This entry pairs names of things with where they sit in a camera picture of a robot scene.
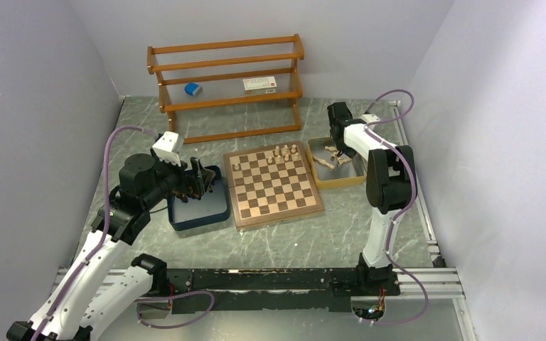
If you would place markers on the white red card box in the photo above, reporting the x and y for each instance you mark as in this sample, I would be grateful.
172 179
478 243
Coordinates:
259 85

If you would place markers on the wooden two-tier shelf rack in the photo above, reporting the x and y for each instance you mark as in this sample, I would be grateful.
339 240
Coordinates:
220 68

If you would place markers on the aluminium frame rail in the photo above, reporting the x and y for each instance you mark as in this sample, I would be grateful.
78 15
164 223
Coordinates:
436 281

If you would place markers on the dark chess pieces pile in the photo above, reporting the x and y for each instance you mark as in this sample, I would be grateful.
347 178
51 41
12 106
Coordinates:
185 197

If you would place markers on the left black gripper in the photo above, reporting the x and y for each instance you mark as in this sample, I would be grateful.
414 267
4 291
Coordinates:
196 183

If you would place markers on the blue metal tin tray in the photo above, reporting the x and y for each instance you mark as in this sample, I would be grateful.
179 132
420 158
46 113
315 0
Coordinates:
212 208

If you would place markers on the light queen chess piece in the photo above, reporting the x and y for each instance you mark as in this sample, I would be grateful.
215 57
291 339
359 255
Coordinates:
324 162

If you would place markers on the gold metal tin tray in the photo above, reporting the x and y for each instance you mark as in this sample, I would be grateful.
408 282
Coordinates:
348 171

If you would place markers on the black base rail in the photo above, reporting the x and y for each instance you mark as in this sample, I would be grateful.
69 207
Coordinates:
332 289

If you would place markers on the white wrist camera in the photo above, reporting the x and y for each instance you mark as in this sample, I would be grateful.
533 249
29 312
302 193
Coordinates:
370 118
167 148

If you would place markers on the wooden chess board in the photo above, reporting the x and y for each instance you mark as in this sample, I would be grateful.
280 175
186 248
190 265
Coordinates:
274 184

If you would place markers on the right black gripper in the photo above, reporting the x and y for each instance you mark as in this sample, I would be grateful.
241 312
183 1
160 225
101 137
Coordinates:
339 147

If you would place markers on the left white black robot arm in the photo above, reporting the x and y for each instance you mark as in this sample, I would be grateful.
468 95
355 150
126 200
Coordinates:
72 312

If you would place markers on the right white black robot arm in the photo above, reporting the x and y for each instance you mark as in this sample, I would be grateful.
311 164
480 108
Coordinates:
390 187

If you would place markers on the blue eraser block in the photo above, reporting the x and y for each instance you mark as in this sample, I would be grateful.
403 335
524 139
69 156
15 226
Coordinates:
193 89

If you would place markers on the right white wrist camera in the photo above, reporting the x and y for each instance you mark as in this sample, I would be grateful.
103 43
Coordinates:
370 118

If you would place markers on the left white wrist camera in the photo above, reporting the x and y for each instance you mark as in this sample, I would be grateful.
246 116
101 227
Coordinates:
167 148

